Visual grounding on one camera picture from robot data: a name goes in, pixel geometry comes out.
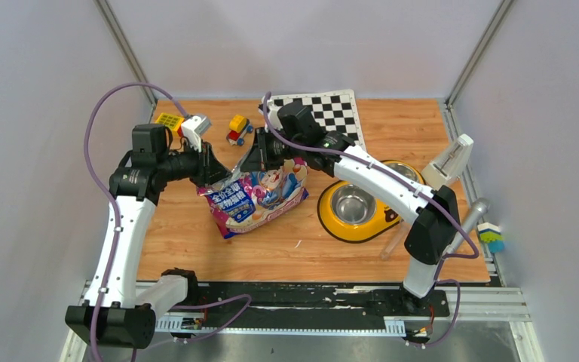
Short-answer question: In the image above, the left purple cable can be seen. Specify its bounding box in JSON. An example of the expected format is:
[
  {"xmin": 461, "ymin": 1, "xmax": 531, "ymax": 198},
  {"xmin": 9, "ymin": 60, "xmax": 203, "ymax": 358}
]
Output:
[{"xmin": 83, "ymin": 82, "xmax": 253, "ymax": 362}]

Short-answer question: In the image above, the toy block car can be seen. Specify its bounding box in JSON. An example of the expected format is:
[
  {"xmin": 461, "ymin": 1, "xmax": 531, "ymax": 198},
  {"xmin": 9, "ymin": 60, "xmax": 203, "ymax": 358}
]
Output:
[{"xmin": 226, "ymin": 115, "xmax": 254, "ymax": 146}]

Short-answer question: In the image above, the clear plastic scoop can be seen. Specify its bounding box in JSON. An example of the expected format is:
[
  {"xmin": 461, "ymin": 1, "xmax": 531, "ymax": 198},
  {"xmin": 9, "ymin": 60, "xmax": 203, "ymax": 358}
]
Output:
[{"xmin": 379, "ymin": 221, "xmax": 411, "ymax": 261}]

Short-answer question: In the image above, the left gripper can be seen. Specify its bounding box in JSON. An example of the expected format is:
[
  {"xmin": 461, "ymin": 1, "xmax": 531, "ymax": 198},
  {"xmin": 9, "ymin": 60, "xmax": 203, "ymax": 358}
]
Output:
[{"xmin": 156, "ymin": 137, "xmax": 231, "ymax": 187}]

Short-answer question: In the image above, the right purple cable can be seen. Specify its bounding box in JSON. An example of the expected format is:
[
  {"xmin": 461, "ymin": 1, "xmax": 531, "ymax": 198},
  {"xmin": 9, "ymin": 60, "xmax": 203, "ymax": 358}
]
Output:
[{"xmin": 262, "ymin": 91, "xmax": 480, "ymax": 349}]

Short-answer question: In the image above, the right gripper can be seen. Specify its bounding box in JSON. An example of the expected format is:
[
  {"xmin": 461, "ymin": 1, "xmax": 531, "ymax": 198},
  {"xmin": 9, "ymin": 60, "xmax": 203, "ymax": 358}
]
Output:
[{"xmin": 243, "ymin": 126, "xmax": 305, "ymax": 171}]

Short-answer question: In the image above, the silver microphone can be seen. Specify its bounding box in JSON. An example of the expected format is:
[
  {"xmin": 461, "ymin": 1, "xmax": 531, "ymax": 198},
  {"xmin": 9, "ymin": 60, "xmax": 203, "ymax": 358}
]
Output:
[{"xmin": 443, "ymin": 198, "xmax": 491, "ymax": 259}]

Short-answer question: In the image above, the purple cable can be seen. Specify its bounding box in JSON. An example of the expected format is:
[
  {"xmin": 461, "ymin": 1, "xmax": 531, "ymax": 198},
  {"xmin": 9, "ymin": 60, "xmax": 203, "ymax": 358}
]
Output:
[
  {"xmin": 262, "ymin": 91, "xmax": 480, "ymax": 349},
  {"xmin": 83, "ymin": 82, "xmax": 253, "ymax": 362}
]

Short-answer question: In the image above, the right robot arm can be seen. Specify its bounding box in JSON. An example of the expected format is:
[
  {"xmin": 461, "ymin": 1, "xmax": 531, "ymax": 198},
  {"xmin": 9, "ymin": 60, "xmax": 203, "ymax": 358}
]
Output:
[{"xmin": 238, "ymin": 102, "xmax": 461, "ymax": 315}]

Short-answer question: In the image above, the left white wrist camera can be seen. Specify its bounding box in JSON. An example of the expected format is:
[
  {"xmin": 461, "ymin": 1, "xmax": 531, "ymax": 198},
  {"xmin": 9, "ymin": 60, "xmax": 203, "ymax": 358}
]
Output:
[{"xmin": 181, "ymin": 115, "xmax": 212, "ymax": 152}]

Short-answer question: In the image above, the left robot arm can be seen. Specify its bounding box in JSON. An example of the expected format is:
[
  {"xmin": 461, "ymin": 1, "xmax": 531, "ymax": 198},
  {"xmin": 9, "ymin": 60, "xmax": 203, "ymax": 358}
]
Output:
[{"xmin": 65, "ymin": 121, "xmax": 231, "ymax": 350}]

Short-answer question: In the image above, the green blue block toy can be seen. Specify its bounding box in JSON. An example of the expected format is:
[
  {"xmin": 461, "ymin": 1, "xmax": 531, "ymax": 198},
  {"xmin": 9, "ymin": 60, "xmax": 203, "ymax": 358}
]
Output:
[{"xmin": 476, "ymin": 222, "xmax": 504, "ymax": 253}]

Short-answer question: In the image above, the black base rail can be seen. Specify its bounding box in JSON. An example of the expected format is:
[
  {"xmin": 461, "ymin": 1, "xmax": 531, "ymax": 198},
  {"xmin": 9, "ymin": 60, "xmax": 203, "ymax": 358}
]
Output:
[{"xmin": 77, "ymin": 279, "xmax": 530, "ymax": 338}]

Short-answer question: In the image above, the black white chessboard mat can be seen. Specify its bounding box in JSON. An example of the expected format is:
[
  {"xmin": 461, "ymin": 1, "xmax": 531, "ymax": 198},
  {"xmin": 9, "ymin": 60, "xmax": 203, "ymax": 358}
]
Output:
[{"xmin": 268, "ymin": 89, "xmax": 366, "ymax": 150}]

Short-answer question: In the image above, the yellow double pet bowl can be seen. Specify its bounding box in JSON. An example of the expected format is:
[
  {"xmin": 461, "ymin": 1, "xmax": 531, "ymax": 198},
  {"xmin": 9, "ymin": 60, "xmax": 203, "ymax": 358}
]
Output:
[{"xmin": 317, "ymin": 180, "xmax": 402, "ymax": 244}]

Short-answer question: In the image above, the pink pet food bag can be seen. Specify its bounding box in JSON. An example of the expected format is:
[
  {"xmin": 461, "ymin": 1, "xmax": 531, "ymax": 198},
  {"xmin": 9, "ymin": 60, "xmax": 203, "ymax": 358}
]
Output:
[{"xmin": 197, "ymin": 158, "xmax": 308, "ymax": 239}]

